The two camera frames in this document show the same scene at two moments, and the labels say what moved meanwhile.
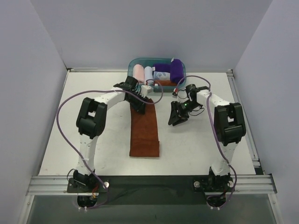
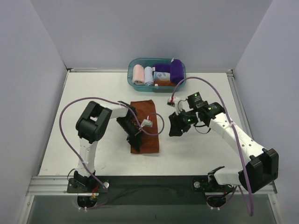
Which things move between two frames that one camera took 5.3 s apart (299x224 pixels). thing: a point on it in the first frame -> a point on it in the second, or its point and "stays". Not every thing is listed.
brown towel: (144, 139) stays
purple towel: (176, 71) stays
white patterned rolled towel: (161, 75) stays
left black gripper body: (136, 102) -> (132, 135)
